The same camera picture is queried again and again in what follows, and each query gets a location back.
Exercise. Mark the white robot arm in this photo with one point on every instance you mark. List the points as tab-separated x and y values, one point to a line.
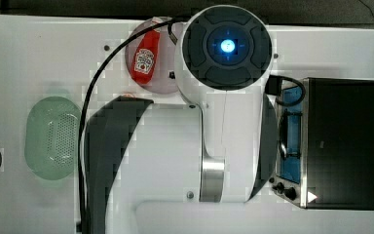
205	150

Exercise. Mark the black toaster oven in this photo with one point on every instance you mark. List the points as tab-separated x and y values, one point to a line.
325	158

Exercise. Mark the grey round plate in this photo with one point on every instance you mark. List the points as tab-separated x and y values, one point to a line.
163	80

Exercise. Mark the orange slice toy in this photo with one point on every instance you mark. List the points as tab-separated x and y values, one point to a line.
129	95

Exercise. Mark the red ketchup bottle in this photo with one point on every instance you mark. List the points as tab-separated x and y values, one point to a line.
145	57

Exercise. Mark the green oval colander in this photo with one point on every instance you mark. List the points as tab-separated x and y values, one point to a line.
51	138

